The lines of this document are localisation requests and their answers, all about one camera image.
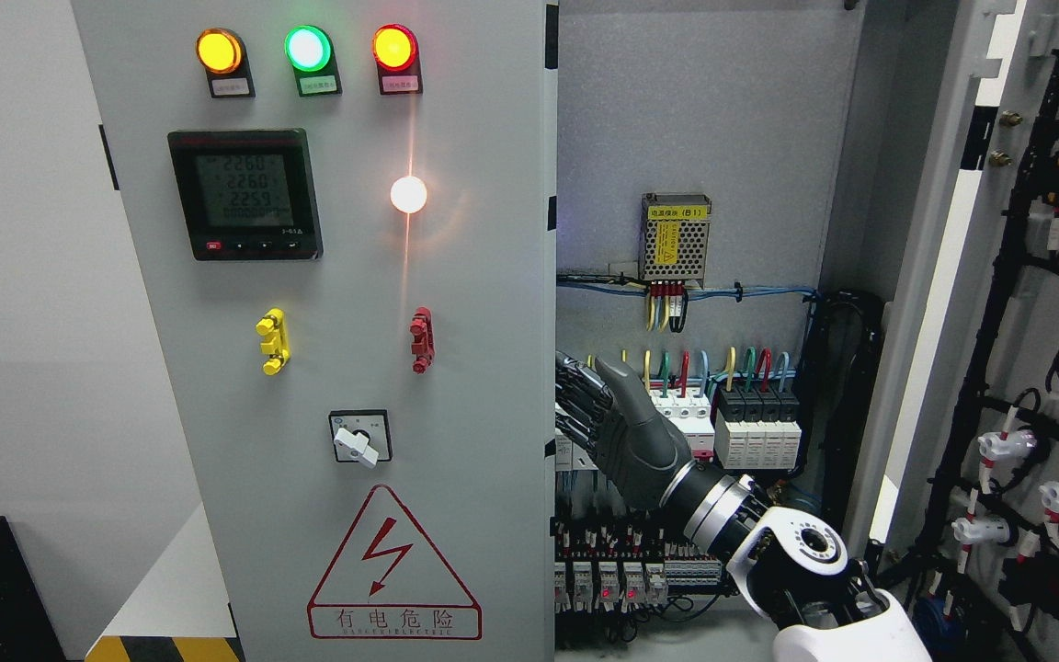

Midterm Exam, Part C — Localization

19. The yellow terminal post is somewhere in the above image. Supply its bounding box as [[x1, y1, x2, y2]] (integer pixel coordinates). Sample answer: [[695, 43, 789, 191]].
[[256, 307, 290, 376]]

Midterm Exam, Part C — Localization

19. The black grey surge protector block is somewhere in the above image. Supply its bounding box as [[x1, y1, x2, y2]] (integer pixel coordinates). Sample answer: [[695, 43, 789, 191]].
[[713, 387, 803, 475]]

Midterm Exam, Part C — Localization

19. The red triangle warning sticker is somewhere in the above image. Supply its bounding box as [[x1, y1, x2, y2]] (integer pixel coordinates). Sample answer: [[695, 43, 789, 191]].
[[307, 485, 483, 640]]

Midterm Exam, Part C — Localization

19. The grey cabinet door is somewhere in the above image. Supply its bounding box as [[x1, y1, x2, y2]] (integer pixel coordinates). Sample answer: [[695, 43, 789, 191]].
[[73, 1, 555, 661], [821, 1, 1059, 661]]

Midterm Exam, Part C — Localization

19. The black cable loom right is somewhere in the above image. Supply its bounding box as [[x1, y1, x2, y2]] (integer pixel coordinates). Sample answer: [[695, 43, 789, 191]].
[[807, 290, 918, 589]]

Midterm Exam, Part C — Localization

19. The lower relay terminal row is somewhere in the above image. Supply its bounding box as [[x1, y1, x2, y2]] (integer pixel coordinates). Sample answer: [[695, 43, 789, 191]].
[[550, 506, 735, 615]]

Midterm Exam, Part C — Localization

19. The white glowing indicator lamp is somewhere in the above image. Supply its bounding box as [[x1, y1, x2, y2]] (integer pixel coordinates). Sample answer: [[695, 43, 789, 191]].
[[390, 175, 428, 214]]

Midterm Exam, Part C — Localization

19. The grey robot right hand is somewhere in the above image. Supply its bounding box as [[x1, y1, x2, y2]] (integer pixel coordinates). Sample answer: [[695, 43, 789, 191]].
[[555, 351, 695, 508]]

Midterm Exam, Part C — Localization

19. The red terminal post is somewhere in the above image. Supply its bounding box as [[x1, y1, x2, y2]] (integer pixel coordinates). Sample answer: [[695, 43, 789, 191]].
[[409, 306, 436, 374]]

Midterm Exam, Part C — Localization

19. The black digital power meter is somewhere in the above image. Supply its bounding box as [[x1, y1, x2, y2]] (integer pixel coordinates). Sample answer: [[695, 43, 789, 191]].
[[167, 127, 323, 261]]

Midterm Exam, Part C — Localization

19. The metal mesh power supply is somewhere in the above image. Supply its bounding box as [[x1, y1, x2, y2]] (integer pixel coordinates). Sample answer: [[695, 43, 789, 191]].
[[639, 192, 712, 281]]

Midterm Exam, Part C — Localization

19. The yellow indicator lamp left door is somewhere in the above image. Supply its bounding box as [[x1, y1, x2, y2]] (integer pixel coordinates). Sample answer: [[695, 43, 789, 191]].
[[195, 26, 256, 99]]

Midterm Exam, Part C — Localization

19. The red indicator lamp left door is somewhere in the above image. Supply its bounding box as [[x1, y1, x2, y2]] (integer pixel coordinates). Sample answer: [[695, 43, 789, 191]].
[[371, 24, 423, 96]]

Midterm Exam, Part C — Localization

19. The green indicator lamp left door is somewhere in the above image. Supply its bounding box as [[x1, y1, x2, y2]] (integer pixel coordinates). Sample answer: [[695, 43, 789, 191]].
[[283, 25, 342, 97]]

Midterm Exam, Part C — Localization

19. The white socket breaker row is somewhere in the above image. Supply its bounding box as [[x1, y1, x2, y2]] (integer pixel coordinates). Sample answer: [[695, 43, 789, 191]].
[[554, 387, 715, 473]]

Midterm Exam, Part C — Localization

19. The white rotary selector switch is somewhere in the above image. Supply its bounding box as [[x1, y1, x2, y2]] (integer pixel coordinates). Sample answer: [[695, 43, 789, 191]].
[[328, 409, 393, 468]]

